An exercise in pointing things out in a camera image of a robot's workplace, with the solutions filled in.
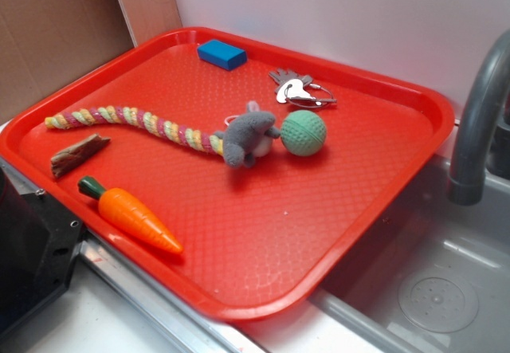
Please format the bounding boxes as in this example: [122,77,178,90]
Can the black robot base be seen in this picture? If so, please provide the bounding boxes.
[1,171,84,338]

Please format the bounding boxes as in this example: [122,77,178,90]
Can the green rubber ball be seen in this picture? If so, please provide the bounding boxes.
[280,110,327,157]

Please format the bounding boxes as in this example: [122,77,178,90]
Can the red plastic tray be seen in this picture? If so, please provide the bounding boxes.
[1,28,454,321]

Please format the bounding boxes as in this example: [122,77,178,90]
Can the grey plush mouse toy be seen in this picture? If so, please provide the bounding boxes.
[218,100,281,168]

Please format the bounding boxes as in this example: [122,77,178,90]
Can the blue rectangular block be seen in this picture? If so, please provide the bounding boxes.
[197,39,248,71]

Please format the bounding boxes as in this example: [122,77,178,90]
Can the orange toy carrot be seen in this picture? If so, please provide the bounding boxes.
[77,176,183,254]

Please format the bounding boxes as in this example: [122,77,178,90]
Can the brown wood piece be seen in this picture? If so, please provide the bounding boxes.
[50,133,111,178]

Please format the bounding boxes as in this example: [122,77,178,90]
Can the grey toy faucet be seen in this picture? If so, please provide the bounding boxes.
[447,31,509,206]

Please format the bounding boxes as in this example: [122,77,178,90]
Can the grey toy sink basin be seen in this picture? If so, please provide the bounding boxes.
[238,153,510,353]

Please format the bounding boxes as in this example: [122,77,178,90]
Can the brown cardboard panel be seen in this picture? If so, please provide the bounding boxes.
[0,0,183,125]

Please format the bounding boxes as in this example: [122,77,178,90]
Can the silver keys on ring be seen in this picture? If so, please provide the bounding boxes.
[269,69,337,110]

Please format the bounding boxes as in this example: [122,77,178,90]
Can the multicolour braided rope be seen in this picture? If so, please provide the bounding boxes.
[44,105,225,156]

